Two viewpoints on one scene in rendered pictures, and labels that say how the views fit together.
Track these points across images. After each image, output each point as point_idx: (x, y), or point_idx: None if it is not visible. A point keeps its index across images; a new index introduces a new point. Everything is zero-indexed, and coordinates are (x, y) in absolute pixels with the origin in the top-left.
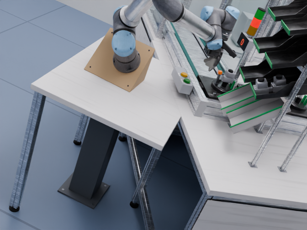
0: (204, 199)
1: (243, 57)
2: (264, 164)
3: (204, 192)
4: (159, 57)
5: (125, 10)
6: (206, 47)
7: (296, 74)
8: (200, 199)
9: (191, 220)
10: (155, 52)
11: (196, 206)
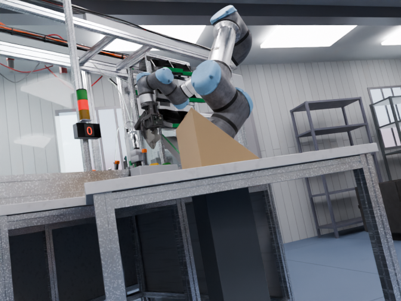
0: (271, 189)
1: (89, 150)
2: None
3: (268, 187)
4: (75, 197)
5: (225, 61)
6: (156, 119)
7: None
8: (268, 194)
9: (274, 215)
10: (49, 202)
11: (270, 203)
